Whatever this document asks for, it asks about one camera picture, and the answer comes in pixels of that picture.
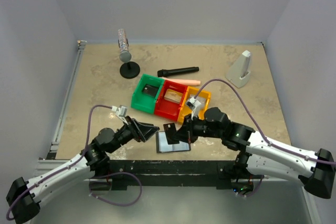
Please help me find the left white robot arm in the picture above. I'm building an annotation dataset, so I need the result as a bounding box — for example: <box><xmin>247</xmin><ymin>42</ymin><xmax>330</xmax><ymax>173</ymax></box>
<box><xmin>6</xmin><ymin>116</ymin><xmax>159</xmax><ymax>223</ymax></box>

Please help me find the silver VIP card stack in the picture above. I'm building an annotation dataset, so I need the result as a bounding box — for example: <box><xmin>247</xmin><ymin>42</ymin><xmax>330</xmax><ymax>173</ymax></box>
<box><xmin>189</xmin><ymin>94</ymin><xmax>206</xmax><ymax>109</ymax></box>

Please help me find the black round microphone stand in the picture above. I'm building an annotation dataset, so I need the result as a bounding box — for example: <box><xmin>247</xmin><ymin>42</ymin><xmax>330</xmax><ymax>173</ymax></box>
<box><xmin>120</xmin><ymin>61</ymin><xmax>140</xmax><ymax>79</ymax></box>

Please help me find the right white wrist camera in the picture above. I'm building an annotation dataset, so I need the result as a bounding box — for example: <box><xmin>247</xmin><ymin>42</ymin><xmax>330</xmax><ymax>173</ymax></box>
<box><xmin>186</xmin><ymin>96</ymin><xmax>203</xmax><ymax>119</ymax></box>

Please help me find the gold card stack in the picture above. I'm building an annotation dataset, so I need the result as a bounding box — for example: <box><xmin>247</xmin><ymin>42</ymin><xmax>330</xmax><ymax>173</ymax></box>
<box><xmin>164</xmin><ymin>89</ymin><xmax>183</xmax><ymax>103</ymax></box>

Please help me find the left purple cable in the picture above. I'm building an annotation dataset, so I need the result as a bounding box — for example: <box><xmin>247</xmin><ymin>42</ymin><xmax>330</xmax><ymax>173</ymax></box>
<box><xmin>5</xmin><ymin>104</ymin><xmax>115</xmax><ymax>221</ymax></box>

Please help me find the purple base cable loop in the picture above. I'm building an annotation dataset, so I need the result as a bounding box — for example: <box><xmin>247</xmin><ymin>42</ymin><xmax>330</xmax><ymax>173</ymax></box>
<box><xmin>89</xmin><ymin>171</ymin><xmax>144</xmax><ymax>205</ymax></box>

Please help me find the black card stack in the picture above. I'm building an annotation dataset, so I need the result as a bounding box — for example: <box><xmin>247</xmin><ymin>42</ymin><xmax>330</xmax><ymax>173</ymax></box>
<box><xmin>142</xmin><ymin>84</ymin><xmax>159</xmax><ymax>98</ymax></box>

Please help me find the glitter microphone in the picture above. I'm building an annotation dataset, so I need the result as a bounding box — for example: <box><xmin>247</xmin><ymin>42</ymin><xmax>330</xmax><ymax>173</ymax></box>
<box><xmin>118</xmin><ymin>28</ymin><xmax>131</xmax><ymax>63</ymax></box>

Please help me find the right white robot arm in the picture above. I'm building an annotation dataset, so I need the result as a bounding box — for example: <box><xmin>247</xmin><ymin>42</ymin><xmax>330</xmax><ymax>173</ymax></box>
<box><xmin>167</xmin><ymin>108</ymin><xmax>335</xmax><ymax>199</ymax></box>

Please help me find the white wedge charging dock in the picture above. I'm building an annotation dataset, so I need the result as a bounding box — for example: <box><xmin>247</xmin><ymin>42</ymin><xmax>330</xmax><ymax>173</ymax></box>
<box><xmin>226</xmin><ymin>50</ymin><xmax>252</xmax><ymax>88</ymax></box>

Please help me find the aluminium frame rail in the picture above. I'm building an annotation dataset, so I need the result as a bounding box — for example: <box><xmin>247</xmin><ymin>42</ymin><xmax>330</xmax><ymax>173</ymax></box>
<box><xmin>19</xmin><ymin>40</ymin><xmax>87</xmax><ymax>224</ymax></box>

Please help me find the red plastic bin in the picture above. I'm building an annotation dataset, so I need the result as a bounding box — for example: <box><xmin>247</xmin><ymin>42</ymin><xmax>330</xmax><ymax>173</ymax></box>
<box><xmin>154</xmin><ymin>80</ymin><xmax>187</xmax><ymax>122</ymax></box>

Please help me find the black microphone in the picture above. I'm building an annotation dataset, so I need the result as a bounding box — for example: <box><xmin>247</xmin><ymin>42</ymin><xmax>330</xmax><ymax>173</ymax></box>
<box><xmin>157</xmin><ymin>67</ymin><xmax>200</xmax><ymax>77</ymax></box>

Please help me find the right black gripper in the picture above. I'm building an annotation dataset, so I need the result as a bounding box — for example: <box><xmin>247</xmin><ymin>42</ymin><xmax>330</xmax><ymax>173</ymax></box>
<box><xmin>172</xmin><ymin>113</ymin><xmax>224</xmax><ymax>144</ymax></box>

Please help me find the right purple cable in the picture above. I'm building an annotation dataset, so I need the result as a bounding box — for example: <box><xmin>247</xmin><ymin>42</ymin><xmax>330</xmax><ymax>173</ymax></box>
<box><xmin>195</xmin><ymin>78</ymin><xmax>336</xmax><ymax>167</ymax></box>

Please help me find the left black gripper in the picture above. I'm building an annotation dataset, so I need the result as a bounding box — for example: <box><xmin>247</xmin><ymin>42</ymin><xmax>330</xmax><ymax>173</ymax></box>
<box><xmin>108</xmin><ymin>115</ymin><xmax>160</xmax><ymax>153</ymax></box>

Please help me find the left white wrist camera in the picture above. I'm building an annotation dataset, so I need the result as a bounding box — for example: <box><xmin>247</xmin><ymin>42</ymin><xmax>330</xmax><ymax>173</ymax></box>
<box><xmin>111</xmin><ymin>105</ymin><xmax>129</xmax><ymax>125</ymax></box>

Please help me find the green plastic bin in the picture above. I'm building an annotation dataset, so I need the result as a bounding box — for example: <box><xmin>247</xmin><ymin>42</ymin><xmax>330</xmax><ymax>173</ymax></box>
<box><xmin>131</xmin><ymin>74</ymin><xmax>164</xmax><ymax>114</ymax></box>

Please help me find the yellow plastic bin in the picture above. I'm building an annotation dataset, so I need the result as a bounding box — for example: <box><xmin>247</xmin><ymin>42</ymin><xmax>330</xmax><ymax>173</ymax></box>
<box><xmin>177</xmin><ymin>86</ymin><xmax>211</xmax><ymax>124</ymax></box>

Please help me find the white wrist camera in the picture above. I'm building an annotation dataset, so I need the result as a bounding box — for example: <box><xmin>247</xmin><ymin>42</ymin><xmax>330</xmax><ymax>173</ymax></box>
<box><xmin>186</xmin><ymin>96</ymin><xmax>203</xmax><ymax>119</ymax></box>
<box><xmin>111</xmin><ymin>105</ymin><xmax>129</xmax><ymax>125</ymax></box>

